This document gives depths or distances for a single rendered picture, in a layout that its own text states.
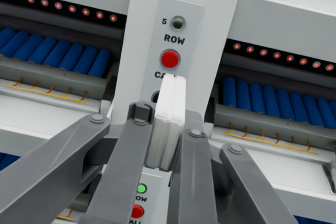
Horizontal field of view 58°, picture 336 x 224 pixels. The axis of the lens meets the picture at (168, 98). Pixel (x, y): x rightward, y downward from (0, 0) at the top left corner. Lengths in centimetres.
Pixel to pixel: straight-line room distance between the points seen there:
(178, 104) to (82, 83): 24
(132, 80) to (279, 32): 15
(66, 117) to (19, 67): 9
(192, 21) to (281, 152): 21
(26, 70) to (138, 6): 18
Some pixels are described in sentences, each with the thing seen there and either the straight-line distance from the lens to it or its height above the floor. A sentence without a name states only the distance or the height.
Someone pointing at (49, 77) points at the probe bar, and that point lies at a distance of 40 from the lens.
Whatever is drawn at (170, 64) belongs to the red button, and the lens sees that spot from 29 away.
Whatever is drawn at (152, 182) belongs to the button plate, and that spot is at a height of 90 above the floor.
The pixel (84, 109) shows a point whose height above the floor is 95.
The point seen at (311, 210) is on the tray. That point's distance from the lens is 42.
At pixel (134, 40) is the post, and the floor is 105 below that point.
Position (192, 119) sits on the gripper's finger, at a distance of 17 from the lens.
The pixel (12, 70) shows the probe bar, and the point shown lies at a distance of 42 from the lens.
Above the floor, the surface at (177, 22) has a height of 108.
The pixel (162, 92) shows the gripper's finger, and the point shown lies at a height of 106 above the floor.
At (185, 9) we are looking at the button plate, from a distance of 28.
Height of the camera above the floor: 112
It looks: 22 degrees down
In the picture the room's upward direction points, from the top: 13 degrees clockwise
